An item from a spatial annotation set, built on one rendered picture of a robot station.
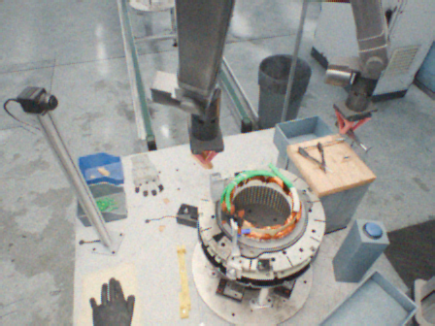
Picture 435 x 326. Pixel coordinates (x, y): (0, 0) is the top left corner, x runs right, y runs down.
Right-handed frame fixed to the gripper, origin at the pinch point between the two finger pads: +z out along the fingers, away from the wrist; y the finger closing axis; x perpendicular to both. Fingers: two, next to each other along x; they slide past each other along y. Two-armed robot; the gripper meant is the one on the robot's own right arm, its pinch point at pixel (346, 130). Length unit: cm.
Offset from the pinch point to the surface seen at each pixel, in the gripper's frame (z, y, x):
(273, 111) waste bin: 91, -41, -113
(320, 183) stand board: 8.9, 11.8, 9.5
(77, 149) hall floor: 116, 110, -148
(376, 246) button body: 13.9, 6.0, 29.5
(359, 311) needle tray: 12.1, 20.5, 42.0
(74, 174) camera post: -2, 76, -7
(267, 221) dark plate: 12.8, 30.0, 13.8
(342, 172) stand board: 9.1, 3.5, 7.6
